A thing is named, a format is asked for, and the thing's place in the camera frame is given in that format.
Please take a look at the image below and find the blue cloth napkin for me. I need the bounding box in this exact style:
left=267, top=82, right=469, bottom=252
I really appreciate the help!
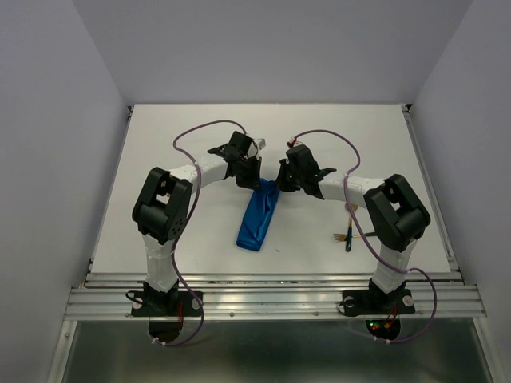
left=236, top=179, right=279, bottom=252

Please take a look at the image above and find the gold fork green handle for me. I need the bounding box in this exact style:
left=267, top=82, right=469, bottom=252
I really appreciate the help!
left=333, top=232, right=376, bottom=242

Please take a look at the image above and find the gold spoon green handle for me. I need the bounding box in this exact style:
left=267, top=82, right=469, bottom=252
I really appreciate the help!
left=345, top=203, right=357, bottom=252

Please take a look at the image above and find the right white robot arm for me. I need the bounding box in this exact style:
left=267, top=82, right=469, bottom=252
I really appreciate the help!
left=276, top=144, right=431, bottom=314

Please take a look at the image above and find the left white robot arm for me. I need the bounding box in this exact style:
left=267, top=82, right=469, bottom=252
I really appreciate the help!
left=132, top=132, right=265, bottom=314

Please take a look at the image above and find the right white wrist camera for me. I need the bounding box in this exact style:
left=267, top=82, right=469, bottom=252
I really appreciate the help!
left=287, top=137, right=303, bottom=148

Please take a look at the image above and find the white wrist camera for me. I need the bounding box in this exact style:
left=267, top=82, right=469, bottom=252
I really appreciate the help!
left=248, top=138, right=266, bottom=158
left=287, top=137, right=303, bottom=148

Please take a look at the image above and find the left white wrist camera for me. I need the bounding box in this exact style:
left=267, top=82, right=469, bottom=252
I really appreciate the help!
left=248, top=138, right=266, bottom=158

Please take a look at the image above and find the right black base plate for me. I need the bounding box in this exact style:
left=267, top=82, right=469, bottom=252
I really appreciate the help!
left=337, top=289, right=416, bottom=318

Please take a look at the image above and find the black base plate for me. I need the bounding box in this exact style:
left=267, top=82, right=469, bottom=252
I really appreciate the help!
left=125, top=290, right=201, bottom=318
left=337, top=289, right=416, bottom=318

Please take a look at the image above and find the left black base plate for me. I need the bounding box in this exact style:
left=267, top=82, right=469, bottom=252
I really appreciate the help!
left=125, top=290, right=201, bottom=318

